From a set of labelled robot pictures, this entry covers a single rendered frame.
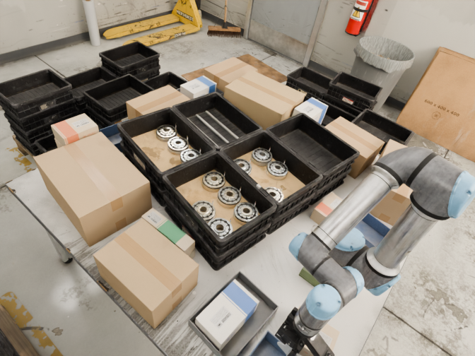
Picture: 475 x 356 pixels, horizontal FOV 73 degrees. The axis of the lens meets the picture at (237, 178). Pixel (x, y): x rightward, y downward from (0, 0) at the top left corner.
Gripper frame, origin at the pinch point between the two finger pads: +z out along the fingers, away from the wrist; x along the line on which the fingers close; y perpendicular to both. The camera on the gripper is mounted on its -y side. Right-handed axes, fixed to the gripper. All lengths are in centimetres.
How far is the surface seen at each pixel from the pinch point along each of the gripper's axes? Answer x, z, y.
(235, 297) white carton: -3.4, 3.9, 25.4
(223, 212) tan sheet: -26, -1, 53
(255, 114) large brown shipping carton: -94, -5, 89
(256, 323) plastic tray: -5.9, 12.7, 15.2
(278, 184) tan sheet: -57, -4, 46
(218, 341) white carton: 11.6, 5.0, 20.1
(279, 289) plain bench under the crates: -22.9, 11.9, 16.7
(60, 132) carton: 1, -9, 129
